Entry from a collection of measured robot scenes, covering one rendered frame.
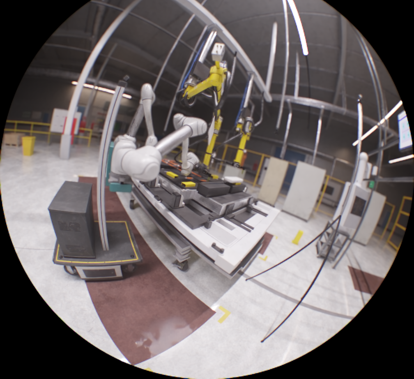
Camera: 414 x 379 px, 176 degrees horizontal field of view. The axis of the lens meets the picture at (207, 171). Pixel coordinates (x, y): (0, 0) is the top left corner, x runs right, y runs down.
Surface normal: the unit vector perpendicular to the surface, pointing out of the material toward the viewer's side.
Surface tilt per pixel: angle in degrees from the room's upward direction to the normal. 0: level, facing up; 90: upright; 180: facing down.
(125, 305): 0
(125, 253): 0
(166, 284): 0
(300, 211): 90
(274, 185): 90
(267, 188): 90
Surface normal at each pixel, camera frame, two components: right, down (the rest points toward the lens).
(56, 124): 0.80, 0.31
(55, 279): 0.27, -0.95
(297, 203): -0.63, -0.05
